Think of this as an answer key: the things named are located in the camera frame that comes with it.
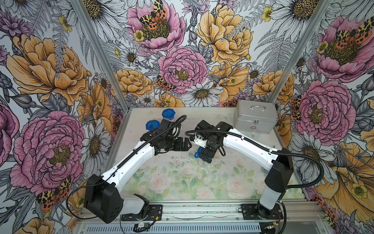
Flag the blue lid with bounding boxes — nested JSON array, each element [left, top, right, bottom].
[[194, 147, 203, 159], [162, 108, 176, 120], [146, 120, 160, 131]]

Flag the clear plastic cup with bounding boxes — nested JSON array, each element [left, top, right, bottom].
[[199, 160, 211, 168]]

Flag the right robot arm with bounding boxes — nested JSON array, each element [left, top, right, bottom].
[[186, 121, 294, 219]]

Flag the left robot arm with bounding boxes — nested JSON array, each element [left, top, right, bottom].
[[83, 115, 192, 223]]

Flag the silver metal case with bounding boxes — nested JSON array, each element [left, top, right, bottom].
[[233, 100, 279, 134]]

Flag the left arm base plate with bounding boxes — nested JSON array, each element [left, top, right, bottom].
[[120, 204, 163, 221]]

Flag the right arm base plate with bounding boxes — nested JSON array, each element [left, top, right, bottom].
[[239, 203, 283, 220]]

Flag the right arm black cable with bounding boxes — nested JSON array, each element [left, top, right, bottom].
[[184, 129, 325, 190]]

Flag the aluminium front rail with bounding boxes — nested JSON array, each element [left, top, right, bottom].
[[74, 200, 331, 234]]

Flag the left aluminium frame post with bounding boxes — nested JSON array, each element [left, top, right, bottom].
[[72, 1, 130, 114]]

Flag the aluminium frame post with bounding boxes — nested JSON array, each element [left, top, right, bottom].
[[72, 1, 130, 114], [266, 0, 332, 103]]

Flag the right aluminium frame post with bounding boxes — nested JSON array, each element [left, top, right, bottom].
[[266, 0, 332, 103]]

